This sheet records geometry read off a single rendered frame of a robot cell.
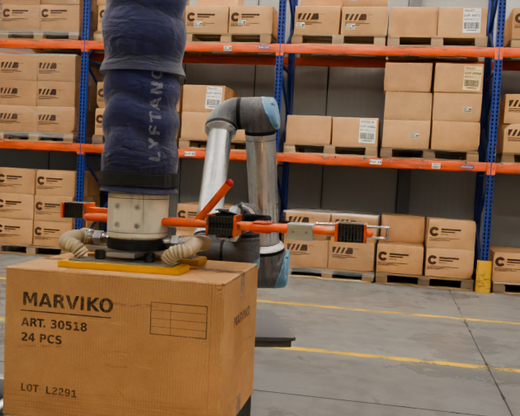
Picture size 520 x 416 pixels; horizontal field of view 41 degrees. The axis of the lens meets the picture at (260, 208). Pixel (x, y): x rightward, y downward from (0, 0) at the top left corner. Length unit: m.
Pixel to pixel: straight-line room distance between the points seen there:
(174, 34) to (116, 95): 0.23
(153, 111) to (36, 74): 8.36
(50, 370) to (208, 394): 0.43
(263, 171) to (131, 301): 0.91
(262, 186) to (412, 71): 6.61
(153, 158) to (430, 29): 7.45
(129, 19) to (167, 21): 0.10
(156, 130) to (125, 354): 0.59
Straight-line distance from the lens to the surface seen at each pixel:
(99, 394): 1.89
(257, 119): 2.47
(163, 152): 1.89
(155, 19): 1.90
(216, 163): 2.38
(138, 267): 1.84
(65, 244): 1.94
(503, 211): 10.35
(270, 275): 2.63
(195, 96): 9.36
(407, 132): 8.94
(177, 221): 1.91
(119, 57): 1.91
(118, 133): 1.90
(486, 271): 8.93
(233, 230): 1.86
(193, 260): 1.99
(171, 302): 1.76
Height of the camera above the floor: 1.35
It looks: 3 degrees down
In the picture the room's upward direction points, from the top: 3 degrees clockwise
